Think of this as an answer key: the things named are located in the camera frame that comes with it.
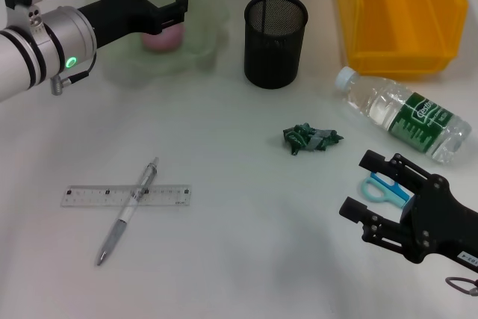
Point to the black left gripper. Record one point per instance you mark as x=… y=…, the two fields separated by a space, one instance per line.
x=119 y=18

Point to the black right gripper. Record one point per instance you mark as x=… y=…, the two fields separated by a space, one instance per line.
x=437 y=222

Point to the pink toy peach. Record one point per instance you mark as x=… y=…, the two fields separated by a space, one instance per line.
x=164 y=40

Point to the green plastic wrapper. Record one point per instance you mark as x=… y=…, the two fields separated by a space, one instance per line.
x=310 y=139

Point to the clear green-label water bottle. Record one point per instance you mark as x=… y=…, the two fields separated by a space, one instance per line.
x=403 y=113

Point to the blue scissors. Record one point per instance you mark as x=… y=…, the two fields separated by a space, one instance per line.
x=373 y=190

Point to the translucent green fruit bowl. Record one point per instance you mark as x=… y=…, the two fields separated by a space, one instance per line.
x=201 y=16

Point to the black mesh pen holder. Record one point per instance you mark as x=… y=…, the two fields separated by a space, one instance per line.
x=274 y=54

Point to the transparent plastic ruler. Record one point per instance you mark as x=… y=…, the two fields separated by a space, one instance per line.
x=89 y=195

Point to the grey white ballpoint pen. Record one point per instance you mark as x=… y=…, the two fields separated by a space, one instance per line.
x=119 y=225

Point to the yellow plastic bin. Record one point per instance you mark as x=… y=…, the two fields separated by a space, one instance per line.
x=403 y=35

